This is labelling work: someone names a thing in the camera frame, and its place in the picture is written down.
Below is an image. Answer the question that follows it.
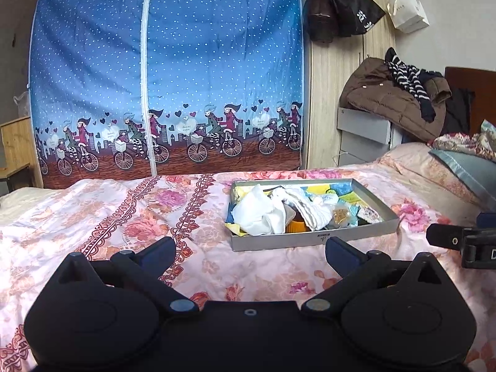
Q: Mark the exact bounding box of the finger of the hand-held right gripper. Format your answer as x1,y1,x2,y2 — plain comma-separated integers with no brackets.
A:
426,223,466,250

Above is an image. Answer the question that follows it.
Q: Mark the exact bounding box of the black hanging bag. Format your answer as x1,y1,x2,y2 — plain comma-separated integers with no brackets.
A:
320,0,387,38

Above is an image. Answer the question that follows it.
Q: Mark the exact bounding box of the blue bicycle print fabric wardrobe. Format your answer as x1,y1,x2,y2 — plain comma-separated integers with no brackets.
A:
29,0,308,191

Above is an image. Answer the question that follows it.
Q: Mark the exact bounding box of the grey-blue satin pillow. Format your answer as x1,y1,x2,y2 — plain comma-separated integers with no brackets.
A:
428,149,496,204

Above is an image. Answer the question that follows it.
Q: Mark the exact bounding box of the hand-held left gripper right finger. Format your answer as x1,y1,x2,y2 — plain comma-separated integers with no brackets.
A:
300,236,450,317

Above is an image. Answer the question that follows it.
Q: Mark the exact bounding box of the plain white cloth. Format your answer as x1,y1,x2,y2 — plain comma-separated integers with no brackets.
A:
232,184,290,237

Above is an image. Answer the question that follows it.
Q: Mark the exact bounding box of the white quilted cloth blue print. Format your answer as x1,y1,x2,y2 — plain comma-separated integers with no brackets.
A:
284,187,339,232

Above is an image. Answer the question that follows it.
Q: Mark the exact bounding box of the grey shallow tray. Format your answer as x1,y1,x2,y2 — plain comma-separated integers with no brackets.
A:
225,178,401,252

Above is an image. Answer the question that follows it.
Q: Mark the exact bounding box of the dark red headboard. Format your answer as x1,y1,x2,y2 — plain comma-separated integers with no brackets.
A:
445,67,496,136

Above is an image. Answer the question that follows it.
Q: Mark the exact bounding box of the white paper bag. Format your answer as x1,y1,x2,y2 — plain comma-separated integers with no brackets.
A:
387,0,430,34

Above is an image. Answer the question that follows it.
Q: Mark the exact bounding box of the floral pillow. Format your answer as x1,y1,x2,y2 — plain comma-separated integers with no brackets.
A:
428,119,496,153

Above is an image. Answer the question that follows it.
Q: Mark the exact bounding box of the orange silicone cup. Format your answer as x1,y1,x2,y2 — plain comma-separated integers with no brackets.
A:
285,217,311,235

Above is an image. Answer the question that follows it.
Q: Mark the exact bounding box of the wooden side table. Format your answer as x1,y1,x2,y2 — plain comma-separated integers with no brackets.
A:
0,115,44,198

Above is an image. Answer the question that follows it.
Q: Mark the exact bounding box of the pink floral bedspread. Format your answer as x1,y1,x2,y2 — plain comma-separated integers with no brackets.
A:
0,141,496,372

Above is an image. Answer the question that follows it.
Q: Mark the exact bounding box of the clear plastic bag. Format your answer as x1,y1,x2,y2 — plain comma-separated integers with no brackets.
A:
13,92,32,119

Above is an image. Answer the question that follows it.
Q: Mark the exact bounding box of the brown padded jacket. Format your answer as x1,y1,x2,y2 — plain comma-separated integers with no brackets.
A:
340,57,452,142

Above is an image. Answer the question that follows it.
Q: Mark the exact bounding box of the dark garment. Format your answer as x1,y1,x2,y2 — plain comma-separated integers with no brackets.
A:
442,87,476,136

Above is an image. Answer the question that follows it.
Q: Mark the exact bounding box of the light wooden wardrobe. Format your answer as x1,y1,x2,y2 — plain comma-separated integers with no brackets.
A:
300,0,398,171

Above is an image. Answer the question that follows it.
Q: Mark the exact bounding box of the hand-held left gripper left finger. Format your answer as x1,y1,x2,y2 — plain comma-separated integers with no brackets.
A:
51,236,201,317

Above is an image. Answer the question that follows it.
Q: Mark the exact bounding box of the black white striped garment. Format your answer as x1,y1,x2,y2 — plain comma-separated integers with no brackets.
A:
384,47,445,123

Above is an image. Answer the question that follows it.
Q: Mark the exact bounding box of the brown hanging bag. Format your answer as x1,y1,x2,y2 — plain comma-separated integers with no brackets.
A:
302,0,340,43

